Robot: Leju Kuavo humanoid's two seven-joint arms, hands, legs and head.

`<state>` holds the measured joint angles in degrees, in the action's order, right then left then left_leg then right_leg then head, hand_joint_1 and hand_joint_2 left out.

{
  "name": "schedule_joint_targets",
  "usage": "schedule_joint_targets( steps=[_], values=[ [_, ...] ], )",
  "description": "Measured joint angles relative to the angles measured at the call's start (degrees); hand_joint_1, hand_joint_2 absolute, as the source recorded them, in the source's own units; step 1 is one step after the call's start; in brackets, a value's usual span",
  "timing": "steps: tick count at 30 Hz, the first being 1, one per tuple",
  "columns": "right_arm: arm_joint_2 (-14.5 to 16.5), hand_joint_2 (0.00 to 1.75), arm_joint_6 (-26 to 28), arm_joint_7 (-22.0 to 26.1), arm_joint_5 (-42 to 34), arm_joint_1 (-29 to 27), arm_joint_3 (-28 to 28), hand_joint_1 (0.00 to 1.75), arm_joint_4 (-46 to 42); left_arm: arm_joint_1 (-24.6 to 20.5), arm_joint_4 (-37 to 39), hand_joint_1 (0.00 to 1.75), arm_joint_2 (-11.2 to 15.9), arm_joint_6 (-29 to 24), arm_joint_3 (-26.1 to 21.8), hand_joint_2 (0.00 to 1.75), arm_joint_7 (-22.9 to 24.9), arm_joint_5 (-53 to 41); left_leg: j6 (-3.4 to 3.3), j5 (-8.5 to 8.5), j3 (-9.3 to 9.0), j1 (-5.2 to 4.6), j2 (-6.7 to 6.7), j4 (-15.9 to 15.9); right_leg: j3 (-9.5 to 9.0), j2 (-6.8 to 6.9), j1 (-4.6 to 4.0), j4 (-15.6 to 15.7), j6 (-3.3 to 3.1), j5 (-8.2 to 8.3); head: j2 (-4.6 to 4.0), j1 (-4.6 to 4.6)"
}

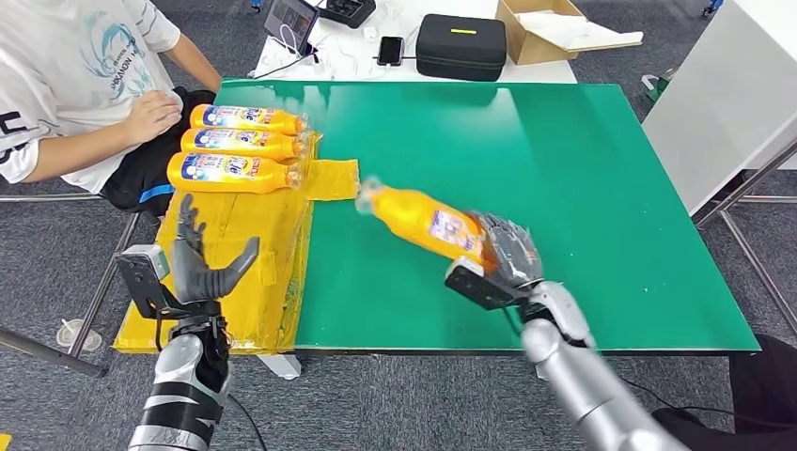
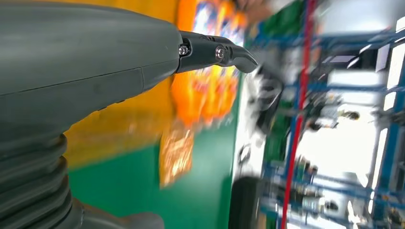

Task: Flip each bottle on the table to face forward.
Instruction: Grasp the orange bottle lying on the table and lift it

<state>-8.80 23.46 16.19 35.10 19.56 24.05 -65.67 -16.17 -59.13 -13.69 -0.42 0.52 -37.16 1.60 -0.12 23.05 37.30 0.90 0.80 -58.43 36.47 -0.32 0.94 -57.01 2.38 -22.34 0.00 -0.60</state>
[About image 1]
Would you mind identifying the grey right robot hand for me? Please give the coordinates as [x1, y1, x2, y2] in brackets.
[466, 210, 546, 294]

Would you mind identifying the person's right hand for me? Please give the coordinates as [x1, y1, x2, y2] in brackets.
[121, 88, 183, 148]

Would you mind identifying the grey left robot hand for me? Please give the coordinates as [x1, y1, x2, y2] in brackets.
[169, 193, 261, 306]

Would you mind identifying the orange detergent bottle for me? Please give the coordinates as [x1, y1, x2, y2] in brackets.
[188, 103, 307, 136]
[165, 150, 305, 195]
[180, 127, 311, 163]
[354, 177, 499, 270]

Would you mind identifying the yellow taped cardboard mat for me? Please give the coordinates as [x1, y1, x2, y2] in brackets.
[112, 132, 361, 356]

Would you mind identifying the person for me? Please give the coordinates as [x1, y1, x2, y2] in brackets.
[0, 0, 224, 210]
[650, 334, 797, 451]

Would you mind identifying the white table foot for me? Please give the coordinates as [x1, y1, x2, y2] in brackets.
[258, 354, 304, 381]

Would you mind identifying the clear plastic cup lid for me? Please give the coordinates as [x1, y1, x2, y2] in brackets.
[55, 319, 103, 353]

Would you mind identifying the white power strip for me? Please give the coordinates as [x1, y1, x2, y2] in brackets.
[253, 37, 334, 80]

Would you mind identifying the black tablet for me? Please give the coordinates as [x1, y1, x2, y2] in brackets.
[262, 0, 320, 57]

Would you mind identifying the brown cardboard box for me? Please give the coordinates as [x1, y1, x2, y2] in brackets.
[495, 0, 644, 66]

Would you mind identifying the black carrying case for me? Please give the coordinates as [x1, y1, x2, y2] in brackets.
[414, 13, 508, 83]

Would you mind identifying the green and white item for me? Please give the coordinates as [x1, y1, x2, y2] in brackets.
[641, 67, 676, 104]

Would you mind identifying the black controller device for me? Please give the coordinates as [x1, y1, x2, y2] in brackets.
[319, 0, 377, 29]

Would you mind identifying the white foam sheet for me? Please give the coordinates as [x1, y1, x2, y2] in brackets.
[517, 11, 645, 53]

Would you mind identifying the black smartphone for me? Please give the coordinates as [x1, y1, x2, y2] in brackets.
[376, 36, 405, 68]

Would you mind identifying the white table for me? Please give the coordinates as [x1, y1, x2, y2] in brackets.
[249, 0, 578, 85]

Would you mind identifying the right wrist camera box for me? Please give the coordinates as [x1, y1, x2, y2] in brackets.
[444, 257, 530, 311]

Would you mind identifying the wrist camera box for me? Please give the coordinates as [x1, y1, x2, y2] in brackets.
[444, 257, 530, 311]
[115, 243, 188, 319]

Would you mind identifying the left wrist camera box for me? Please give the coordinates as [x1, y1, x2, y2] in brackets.
[115, 243, 188, 319]

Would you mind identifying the black tablet cable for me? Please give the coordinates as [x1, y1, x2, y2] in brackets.
[252, 52, 320, 80]

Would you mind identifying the black floor cable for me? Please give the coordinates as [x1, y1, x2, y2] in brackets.
[622, 376, 739, 419]

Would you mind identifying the metal table frame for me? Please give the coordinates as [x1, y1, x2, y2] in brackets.
[693, 140, 797, 337]

